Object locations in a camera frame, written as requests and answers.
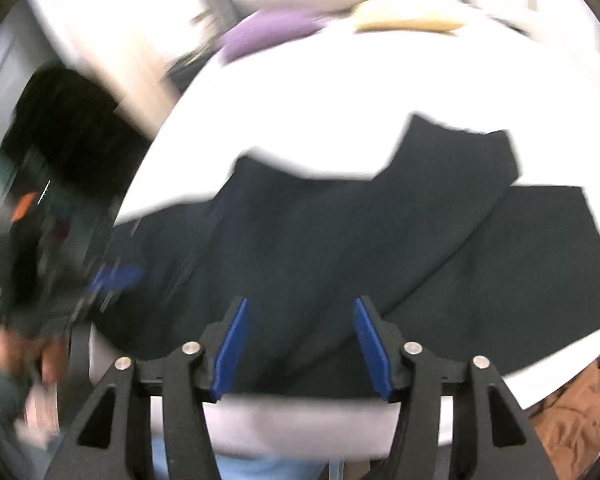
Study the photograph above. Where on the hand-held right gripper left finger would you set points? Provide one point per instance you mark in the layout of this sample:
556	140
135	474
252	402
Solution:
231	344

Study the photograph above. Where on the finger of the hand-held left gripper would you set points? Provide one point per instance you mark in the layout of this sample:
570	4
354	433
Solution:
116	276

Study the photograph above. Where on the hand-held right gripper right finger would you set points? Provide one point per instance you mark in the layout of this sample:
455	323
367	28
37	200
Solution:
369	345

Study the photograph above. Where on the dark navy pants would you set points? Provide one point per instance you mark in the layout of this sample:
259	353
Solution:
330	240

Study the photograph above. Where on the person's left hand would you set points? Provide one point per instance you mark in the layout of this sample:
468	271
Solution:
27	355

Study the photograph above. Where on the light blue cloth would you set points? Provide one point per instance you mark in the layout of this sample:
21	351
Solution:
270	467

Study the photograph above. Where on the brown cloth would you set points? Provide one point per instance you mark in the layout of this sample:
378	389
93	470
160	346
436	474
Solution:
572	417

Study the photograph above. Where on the white bed sheet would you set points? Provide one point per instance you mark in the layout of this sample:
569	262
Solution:
360	85

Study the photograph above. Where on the purple cloth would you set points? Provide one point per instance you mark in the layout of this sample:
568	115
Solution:
272	35

